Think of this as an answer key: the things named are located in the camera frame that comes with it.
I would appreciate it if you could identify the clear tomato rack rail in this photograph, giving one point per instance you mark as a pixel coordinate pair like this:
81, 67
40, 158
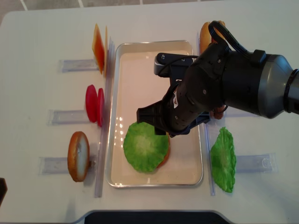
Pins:
60, 117

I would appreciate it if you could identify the clear lettuce rack rail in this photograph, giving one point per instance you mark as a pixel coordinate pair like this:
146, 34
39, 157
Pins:
265, 163

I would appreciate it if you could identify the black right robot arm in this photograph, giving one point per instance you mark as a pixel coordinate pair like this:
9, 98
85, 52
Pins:
261, 84

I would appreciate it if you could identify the black left gripper tip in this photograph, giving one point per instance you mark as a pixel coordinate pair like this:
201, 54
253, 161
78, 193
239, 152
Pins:
3, 189

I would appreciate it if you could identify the clear cheese rack rail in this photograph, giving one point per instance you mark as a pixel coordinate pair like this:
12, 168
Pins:
78, 65

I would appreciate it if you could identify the metal baking tray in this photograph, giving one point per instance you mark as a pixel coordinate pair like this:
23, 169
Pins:
136, 99

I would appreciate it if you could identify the clear strip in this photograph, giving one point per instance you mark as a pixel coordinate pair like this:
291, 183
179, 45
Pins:
208, 159
106, 121

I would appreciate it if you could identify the outer top bun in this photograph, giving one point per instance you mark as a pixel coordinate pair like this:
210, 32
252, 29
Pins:
218, 33

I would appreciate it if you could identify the upright bun slice left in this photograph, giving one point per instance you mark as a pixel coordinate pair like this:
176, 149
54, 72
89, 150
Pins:
78, 156

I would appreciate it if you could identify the inner red tomato slice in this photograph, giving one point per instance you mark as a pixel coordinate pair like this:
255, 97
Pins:
100, 107

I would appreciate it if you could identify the green lettuce leaf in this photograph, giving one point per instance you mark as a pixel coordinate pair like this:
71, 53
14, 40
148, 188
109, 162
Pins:
223, 160
143, 149

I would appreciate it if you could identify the inner top bun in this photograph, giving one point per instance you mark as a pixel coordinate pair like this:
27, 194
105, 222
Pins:
204, 38

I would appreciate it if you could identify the clear right front strip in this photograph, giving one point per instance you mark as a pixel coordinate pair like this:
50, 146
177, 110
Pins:
208, 159

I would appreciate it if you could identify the black base at bottom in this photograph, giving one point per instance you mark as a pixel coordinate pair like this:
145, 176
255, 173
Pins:
153, 217

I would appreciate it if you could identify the clear left front strip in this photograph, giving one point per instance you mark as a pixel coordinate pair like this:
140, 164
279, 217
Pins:
106, 121

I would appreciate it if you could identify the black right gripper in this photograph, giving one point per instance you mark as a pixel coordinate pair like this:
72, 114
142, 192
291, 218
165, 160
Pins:
199, 91

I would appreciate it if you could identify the bottom bun slice in tray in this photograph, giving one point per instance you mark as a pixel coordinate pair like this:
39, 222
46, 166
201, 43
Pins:
166, 156

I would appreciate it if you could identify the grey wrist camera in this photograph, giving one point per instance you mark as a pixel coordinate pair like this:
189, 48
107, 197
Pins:
165, 61

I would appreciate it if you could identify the clear left bun rack rail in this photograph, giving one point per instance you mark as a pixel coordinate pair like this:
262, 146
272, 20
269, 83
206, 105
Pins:
59, 165

